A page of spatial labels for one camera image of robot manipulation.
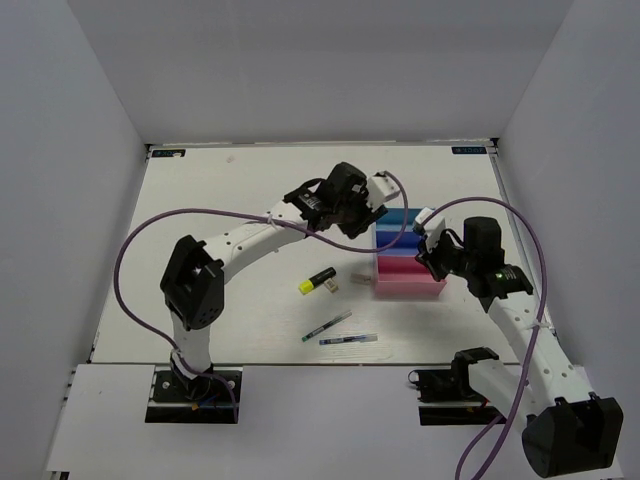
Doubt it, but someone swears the left corner label sticker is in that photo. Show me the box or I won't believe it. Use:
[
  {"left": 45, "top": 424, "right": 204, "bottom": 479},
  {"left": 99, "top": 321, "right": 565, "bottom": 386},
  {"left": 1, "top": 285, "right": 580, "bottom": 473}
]
[{"left": 151, "top": 149, "right": 186, "bottom": 158}]

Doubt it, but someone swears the corner label sticker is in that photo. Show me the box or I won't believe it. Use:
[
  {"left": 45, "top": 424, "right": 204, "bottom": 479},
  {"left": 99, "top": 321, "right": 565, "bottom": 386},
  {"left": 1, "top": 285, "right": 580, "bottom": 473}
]
[
  {"left": 451, "top": 145, "right": 487, "bottom": 155},
  {"left": 151, "top": 149, "right": 186, "bottom": 158}
]

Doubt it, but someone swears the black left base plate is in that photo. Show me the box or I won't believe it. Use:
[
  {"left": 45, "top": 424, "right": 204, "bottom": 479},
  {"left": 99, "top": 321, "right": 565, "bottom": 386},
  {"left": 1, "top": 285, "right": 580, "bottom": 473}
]
[{"left": 145, "top": 369, "right": 237, "bottom": 425}]

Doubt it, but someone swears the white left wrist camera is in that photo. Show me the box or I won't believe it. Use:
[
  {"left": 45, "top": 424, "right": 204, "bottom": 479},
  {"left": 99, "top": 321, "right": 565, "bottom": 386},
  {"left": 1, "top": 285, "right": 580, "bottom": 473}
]
[{"left": 366, "top": 172, "right": 400, "bottom": 211}]

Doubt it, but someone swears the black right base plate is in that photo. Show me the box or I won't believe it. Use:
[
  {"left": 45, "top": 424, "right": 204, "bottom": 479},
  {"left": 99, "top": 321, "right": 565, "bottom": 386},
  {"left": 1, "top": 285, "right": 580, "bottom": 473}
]
[{"left": 407, "top": 369, "right": 506, "bottom": 426}]

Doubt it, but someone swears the yellow cap highlighter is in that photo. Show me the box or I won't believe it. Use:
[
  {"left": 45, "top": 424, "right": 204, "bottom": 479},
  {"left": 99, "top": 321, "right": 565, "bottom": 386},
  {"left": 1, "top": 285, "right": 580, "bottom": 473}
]
[{"left": 298, "top": 267, "right": 336, "bottom": 295}]

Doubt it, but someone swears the green gel pen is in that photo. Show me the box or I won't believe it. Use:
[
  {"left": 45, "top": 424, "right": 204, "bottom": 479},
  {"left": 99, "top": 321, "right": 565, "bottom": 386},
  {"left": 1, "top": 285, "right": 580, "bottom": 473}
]
[{"left": 301, "top": 310, "right": 353, "bottom": 342}]

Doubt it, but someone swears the grey wrapped eraser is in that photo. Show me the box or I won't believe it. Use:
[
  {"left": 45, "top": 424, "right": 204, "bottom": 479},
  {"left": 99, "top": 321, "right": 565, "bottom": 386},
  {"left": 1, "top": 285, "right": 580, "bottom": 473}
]
[{"left": 350, "top": 273, "right": 372, "bottom": 285}]

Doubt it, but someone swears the small beige eraser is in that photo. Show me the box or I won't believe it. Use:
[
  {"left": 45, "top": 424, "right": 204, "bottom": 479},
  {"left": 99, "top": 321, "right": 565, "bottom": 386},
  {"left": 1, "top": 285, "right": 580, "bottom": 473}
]
[{"left": 324, "top": 279, "right": 338, "bottom": 293}]

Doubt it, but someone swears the three-compartment colour container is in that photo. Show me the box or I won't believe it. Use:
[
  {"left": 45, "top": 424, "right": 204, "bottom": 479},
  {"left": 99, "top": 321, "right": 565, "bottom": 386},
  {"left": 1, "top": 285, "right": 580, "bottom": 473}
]
[{"left": 373, "top": 208, "right": 446, "bottom": 300}]

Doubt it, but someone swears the right corner label sticker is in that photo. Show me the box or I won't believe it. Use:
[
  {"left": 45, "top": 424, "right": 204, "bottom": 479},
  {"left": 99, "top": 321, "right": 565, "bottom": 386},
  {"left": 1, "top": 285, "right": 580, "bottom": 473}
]
[{"left": 451, "top": 145, "right": 487, "bottom": 155}]

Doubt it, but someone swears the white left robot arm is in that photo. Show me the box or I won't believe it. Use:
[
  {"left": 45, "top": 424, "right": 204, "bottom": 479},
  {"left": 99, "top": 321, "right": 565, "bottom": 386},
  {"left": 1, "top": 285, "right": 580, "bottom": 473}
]
[{"left": 160, "top": 162, "right": 400, "bottom": 399}]

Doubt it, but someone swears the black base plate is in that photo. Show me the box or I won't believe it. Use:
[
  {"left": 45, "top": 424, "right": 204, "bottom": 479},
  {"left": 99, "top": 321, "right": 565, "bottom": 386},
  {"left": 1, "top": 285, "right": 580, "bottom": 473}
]
[
  {"left": 145, "top": 369, "right": 237, "bottom": 425},
  {"left": 407, "top": 369, "right": 506, "bottom": 426}
]

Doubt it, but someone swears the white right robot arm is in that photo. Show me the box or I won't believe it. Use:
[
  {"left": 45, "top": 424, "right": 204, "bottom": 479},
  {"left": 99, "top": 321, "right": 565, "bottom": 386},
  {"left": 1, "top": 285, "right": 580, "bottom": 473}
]
[{"left": 414, "top": 208, "right": 623, "bottom": 478}]

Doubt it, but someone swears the blue gel pen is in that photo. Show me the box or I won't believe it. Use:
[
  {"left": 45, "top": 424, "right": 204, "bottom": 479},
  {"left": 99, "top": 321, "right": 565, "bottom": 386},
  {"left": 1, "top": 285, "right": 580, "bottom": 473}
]
[{"left": 319, "top": 334, "right": 378, "bottom": 346}]

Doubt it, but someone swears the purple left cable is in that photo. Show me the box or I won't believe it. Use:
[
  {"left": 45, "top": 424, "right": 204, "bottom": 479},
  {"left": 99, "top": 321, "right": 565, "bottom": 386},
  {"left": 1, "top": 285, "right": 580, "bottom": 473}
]
[{"left": 113, "top": 170, "right": 412, "bottom": 424}]

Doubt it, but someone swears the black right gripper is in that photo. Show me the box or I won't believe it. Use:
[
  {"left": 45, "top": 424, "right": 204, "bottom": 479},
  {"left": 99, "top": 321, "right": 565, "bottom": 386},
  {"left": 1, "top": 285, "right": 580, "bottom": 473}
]
[{"left": 415, "top": 229, "right": 476, "bottom": 281}]

